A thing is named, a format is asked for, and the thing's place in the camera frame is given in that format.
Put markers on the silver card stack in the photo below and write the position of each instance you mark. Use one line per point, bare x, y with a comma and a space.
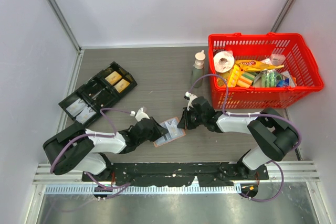
76, 107
85, 115

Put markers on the red shopping basket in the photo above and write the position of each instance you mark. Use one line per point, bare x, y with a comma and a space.
277, 88

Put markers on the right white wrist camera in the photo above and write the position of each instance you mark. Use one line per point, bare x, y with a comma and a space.
189, 97

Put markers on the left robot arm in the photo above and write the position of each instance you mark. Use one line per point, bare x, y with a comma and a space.
78, 148

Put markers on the yellow chips bag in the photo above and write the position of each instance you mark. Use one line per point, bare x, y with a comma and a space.
255, 66

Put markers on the green pump bottle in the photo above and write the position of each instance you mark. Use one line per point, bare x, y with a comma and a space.
198, 69

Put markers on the black card organizer tray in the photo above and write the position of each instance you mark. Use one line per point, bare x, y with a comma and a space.
98, 93

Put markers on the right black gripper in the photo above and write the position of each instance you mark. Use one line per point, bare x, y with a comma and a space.
185, 123

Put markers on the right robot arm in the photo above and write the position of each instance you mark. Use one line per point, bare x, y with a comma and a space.
274, 135

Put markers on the toilet paper roll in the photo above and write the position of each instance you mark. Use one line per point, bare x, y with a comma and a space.
223, 61

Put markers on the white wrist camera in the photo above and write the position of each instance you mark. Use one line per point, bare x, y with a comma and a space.
189, 97
140, 114

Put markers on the gold card stack upper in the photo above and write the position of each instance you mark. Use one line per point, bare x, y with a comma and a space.
113, 78

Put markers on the silver VIP card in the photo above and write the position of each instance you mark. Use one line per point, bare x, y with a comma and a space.
171, 126

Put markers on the blue packaged item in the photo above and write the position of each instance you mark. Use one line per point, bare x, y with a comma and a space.
284, 81

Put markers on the green packaged item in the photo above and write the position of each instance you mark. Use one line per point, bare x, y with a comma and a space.
268, 78

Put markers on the yellow green sponge pack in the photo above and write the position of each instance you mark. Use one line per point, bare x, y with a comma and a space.
239, 77

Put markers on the white small packet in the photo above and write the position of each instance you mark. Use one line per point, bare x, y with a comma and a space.
277, 59

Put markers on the gold card stack lower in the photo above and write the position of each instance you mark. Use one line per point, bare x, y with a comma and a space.
121, 85

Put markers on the gold card stack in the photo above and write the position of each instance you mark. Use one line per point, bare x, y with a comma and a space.
121, 85
113, 78

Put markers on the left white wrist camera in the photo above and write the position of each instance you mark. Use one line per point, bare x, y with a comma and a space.
140, 114

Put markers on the silver card stack lower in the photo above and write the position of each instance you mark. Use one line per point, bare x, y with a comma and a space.
85, 115

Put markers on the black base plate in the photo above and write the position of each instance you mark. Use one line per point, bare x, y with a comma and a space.
208, 174

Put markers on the silver card stack upper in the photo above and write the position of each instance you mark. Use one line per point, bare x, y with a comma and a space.
76, 107

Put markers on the pink card holder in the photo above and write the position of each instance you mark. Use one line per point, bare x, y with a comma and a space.
165, 138

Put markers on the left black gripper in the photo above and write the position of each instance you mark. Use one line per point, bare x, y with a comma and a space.
159, 130

